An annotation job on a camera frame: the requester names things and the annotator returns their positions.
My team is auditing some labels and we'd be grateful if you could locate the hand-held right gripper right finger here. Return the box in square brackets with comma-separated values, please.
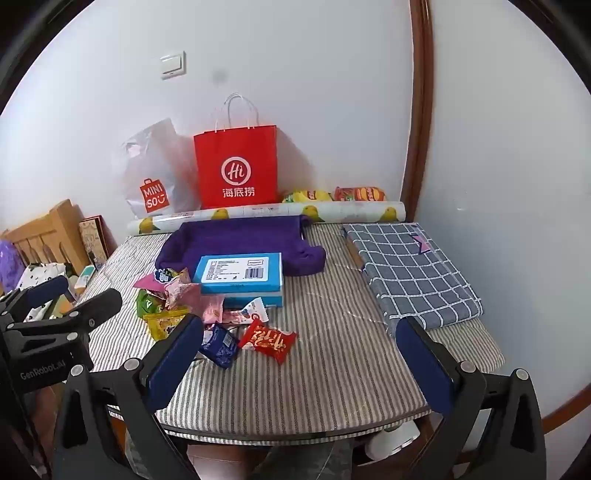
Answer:
[395, 316, 548, 480]

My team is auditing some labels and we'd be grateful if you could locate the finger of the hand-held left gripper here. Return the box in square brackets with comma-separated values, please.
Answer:
[15, 275, 70, 309]
[8, 291, 123, 343]

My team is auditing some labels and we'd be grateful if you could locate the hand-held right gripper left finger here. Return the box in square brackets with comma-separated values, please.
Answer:
[52, 315, 206, 480]

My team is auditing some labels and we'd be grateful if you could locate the yellow snack packet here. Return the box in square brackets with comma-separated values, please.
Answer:
[143, 310, 188, 341]

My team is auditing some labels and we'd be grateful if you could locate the blue snack packet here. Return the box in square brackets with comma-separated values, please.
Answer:
[199, 323, 240, 369]

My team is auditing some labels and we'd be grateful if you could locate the green snack packet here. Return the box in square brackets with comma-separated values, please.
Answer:
[136, 291, 167, 319]

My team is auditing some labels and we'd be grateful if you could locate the pink lychee jelly packet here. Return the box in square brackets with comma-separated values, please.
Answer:
[201, 295, 225, 324]

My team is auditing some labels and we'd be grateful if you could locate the pale pink snowflake snack packet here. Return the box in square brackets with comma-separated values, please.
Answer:
[165, 281, 202, 311]

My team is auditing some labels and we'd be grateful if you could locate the pink packet with blue logo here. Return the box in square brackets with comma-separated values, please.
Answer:
[154, 268, 192, 288]

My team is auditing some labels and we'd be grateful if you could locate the white red small packet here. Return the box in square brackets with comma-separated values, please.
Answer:
[222, 298, 269, 328]

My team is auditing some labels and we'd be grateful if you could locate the red snack packet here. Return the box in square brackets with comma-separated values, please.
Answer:
[239, 319, 297, 365]

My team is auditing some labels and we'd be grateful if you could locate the purple fabric basket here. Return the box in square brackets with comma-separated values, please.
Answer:
[154, 215, 327, 278]

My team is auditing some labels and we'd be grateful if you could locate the white printed cloth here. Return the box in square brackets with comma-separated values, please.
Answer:
[18, 262, 70, 324]

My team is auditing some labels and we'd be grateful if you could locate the teal white small box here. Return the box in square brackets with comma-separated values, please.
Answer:
[74, 265, 98, 294]

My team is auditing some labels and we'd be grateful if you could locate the purple plush cloth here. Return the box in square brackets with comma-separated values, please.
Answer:
[0, 240, 26, 294]

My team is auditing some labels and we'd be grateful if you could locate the patterned dark red box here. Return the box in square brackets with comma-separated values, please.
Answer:
[78, 215, 116, 271]

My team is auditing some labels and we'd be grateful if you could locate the white round container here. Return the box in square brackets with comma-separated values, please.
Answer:
[367, 420, 421, 462]

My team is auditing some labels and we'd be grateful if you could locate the grey striped quilted mat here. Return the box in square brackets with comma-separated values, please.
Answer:
[76, 222, 506, 439]

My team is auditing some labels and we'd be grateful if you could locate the blue plaid folded cloth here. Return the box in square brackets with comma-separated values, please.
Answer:
[341, 222, 484, 330]

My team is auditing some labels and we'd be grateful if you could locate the blue cardboard box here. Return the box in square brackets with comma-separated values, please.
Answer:
[191, 251, 283, 309]

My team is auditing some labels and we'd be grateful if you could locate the brown flat board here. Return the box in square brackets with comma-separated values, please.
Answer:
[344, 234, 366, 269]

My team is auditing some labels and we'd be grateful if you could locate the white plastic shopping bag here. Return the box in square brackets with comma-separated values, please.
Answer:
[113, 117, 201, 220]

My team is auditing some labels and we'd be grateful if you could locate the fruit print paper roll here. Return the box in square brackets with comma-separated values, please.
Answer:
[126, 199, 407, 235]

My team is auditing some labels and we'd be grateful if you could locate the orange chips bag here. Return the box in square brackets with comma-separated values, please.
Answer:
[333, 186, 386, 203]

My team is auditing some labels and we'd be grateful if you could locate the red paper shopping bag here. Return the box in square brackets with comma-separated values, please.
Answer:
[193, 92, 279, 209]

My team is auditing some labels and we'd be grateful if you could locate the yellow chips bag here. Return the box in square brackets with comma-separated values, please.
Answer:
[283, 189, 333, 204]

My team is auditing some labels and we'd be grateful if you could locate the brown wooden door frame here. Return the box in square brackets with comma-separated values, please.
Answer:
[400, 0, 435, 224]

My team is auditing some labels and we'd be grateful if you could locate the white wall light switch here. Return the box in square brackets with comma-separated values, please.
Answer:
[160, 52, 187, 80]

